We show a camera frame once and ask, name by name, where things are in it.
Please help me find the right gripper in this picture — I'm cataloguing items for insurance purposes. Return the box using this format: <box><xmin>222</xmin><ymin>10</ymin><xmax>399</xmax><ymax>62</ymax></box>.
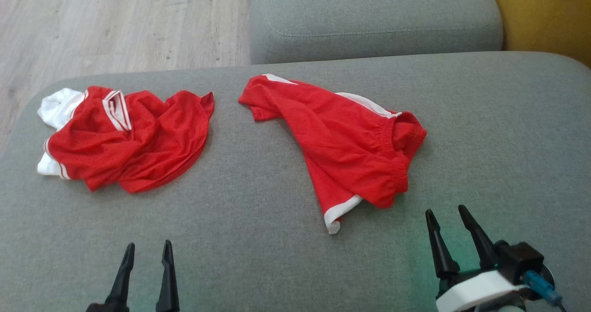
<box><xmin>425</xmin><ymin>204</ymin><xmax>530</xmax><ymax>312</ymax></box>

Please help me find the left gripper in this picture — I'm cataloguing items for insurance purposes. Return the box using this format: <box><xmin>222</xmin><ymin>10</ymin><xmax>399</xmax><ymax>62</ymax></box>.
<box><xmin>86</xmin><ymin>240</ymin><xmax>180</xmax><ymax>312</ymax></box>

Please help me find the red jersey shirt white trim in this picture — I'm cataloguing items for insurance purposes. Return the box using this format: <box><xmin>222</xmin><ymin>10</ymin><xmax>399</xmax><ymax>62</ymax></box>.
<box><xmin>37</xmin><ymin>86</ymin><xmax>215</xmax><ymax>194</ymax></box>

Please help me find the red shorts white stripe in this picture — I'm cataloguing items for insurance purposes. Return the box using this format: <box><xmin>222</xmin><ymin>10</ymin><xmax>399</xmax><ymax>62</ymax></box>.
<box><xmin>238</xmin><ymin>74</ymin><xmax>428</xmax><ymax>235</ymax></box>

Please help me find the grey fabric sofa seat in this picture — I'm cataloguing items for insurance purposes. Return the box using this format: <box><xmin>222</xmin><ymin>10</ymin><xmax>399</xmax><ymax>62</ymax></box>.
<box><xmin>0</xmin><ymin>51</ymin><xmax>591</xmax><ymax>312</ymax></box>

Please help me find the yellow upholstered object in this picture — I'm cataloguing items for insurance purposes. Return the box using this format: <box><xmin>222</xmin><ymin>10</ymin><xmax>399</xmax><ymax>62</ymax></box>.
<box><xmin>487</xmin><ymin>0</ymin><xmax>591</xmax><ymax>69</ymax></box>

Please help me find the grey sofa cushion with seam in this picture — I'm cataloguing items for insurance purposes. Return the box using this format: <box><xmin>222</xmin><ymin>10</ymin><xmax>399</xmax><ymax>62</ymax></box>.
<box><xmin>249</xmin><ymin>0</ymin><xmax>504</xmax><ymax>65</ymax></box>

